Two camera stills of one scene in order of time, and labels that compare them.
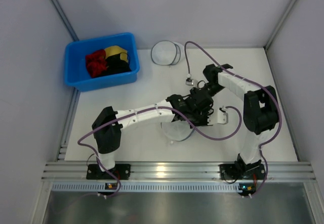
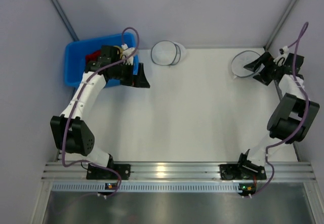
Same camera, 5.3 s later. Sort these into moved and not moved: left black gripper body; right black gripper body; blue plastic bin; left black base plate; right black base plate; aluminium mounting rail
Moved: right black gripper body; left black gripper body
Not moved: right black base plate; blue plastic bin; left black base plate; aluminium mounting rail
